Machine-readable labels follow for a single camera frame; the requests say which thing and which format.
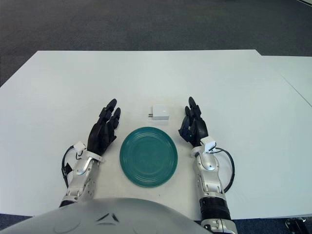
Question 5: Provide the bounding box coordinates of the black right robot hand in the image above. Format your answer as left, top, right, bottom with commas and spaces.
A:
177, 96, 209, 148

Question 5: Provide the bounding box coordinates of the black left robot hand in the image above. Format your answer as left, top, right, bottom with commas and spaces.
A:
86, 98, 122, 156

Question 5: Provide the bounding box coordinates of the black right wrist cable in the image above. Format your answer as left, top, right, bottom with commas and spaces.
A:
212, 147, 236, 195

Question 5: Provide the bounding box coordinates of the black metal stand base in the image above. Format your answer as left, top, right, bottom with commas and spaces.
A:
285, 216, 312, 234

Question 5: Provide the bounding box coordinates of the silver robot torso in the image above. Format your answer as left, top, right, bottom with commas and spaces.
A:
0, 196, 208, 234

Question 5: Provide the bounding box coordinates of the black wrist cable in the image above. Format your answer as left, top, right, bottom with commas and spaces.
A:
60, 145, 81, 188
212, 147, 236, 195

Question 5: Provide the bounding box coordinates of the teal plate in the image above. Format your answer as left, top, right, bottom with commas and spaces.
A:
119, 126, 178, 188

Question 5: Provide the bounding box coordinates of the white charger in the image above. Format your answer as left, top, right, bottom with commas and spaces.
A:
148, 104, 171, 122

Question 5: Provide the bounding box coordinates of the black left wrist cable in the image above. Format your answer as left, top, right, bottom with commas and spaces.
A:
60, 145, 81, 188

